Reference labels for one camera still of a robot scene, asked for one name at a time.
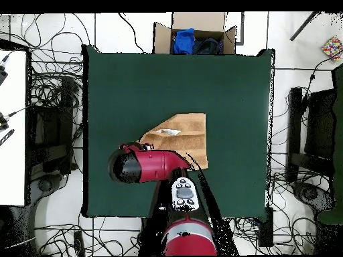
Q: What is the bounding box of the orange terry towel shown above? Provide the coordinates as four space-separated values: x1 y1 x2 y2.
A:
138 112 209 170

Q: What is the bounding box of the colourful dotted item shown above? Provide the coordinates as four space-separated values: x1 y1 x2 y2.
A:
321 35 343 62

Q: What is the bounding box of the dark green table cloth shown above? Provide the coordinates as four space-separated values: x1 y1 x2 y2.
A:
81 44 275 218

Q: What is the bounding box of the grey stand base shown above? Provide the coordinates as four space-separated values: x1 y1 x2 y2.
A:
29 173 68 207
291 181 336 212

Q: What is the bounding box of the black power strip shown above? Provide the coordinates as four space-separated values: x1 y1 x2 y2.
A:
73 230 86 256

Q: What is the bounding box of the blue cloth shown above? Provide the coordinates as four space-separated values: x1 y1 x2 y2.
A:
172 27 196 55

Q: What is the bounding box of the white table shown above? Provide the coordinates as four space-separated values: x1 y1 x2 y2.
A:
0 49 29 207

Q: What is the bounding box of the dark navy cloth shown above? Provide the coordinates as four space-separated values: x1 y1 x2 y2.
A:
193 36 224 55

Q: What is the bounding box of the brown cardboard box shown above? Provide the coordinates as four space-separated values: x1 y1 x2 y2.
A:
153 11 237 55

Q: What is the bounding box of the black box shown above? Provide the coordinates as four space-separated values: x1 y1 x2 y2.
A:
258 207 275 248

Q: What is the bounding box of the thin black bar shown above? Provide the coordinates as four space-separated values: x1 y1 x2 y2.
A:
289 11 320 41

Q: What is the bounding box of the black stand frame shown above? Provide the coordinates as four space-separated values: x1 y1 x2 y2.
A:
286 86 336 183
27 76 80 176

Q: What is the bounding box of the black cable tangle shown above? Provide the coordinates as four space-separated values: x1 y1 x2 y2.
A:
34 211 143 256
227 213 318 256
269 53 343 188
0 13 93 172

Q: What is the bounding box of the black ribbed strap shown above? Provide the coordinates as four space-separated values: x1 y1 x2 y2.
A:
0 128 15 147

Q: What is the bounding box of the black device with cable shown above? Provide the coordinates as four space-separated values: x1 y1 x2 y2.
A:
0 105 33 132

